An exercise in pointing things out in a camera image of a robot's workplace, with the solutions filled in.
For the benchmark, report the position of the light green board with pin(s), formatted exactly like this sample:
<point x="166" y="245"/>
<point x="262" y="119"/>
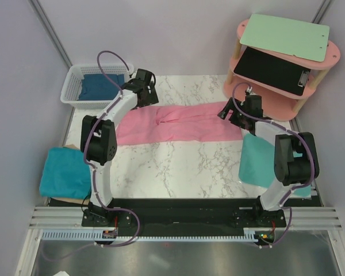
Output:
<point x="291" y="37"/>

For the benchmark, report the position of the pink t-shirt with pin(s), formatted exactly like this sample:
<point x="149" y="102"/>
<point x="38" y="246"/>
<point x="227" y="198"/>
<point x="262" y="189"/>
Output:
<point x="157" y="124"/>

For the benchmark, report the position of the folded teal t-shirt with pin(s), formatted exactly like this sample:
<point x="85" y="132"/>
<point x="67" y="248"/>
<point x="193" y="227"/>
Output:
<point x="65" y="174"/>

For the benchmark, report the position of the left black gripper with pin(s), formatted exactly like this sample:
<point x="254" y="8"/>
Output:
<point x="152" y="98"/>

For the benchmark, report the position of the white plastic basket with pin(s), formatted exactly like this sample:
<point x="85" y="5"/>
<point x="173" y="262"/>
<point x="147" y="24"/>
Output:
<point x="71" y="90"/>

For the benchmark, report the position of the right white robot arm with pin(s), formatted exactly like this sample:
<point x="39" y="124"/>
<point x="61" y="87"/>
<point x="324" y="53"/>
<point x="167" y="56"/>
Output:
<point x="295" y="155"/>

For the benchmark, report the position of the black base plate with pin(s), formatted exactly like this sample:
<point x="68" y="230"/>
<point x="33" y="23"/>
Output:
<point x="180" y="217"/>

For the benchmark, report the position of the dark blue t-shirt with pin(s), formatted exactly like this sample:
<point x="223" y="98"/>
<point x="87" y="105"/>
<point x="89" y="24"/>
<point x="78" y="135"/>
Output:
<point x="95" y="87"/>

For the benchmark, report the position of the teal folding board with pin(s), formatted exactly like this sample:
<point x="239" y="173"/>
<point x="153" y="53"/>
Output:
<point x="257" y="162"/>

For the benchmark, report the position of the black clipboard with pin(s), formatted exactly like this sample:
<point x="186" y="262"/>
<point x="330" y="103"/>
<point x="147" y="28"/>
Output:
<point x="272" y="71"/>

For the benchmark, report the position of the folded tan t-shirt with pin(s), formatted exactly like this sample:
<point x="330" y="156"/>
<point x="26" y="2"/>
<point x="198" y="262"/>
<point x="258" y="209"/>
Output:
<point x="72" y="200"/>

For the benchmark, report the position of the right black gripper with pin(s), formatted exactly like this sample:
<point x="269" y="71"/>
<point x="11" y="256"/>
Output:
<point x="223" y="112"/>

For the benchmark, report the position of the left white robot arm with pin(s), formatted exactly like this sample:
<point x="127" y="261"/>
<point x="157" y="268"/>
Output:
<point x="98" y="137"/>

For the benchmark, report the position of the white cable duct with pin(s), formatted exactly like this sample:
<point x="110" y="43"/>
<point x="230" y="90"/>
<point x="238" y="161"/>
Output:
<point x="98" y="235"/>

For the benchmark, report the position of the pink three-tier shelf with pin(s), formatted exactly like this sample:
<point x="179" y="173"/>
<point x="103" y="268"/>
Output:
<point x="280" y="104"/>

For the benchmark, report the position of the aluminium rail frame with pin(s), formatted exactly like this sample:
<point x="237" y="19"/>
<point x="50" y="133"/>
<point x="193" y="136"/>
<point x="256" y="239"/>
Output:
<point x="303" y="218"/>

